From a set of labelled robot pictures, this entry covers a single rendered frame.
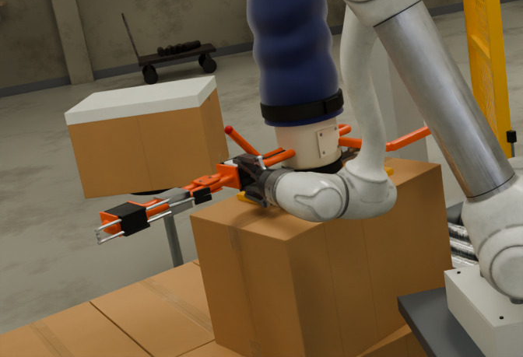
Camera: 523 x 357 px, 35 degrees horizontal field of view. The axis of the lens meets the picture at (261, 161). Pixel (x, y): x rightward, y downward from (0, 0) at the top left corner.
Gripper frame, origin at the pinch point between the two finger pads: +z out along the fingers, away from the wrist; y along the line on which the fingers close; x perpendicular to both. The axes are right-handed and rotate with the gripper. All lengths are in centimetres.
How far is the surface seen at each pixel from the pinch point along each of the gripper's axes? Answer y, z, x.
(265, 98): -15.6, 4.2, 14.7
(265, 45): -29.7, 1.0, 15.5
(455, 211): 50, 29, 99
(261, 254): 18.6, -12.2, -3.4
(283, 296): 28.8, -17.9, -2.5
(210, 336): 53, 22, -7
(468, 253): 54, 6, 81
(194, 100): 8, 133, 54
